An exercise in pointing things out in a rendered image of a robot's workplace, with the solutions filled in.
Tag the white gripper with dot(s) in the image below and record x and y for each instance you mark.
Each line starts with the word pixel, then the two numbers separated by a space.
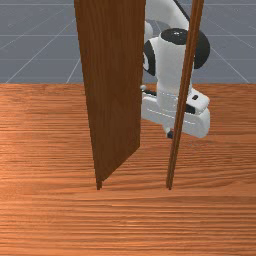
pixel 156 111

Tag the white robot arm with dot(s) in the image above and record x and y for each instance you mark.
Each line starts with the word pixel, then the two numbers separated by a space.
pixel 168 63

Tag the brown door leaf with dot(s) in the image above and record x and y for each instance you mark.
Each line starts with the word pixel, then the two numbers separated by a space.
pixel 111 83

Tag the brown door frame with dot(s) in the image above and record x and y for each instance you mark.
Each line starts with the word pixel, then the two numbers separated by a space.
pixel 186 83

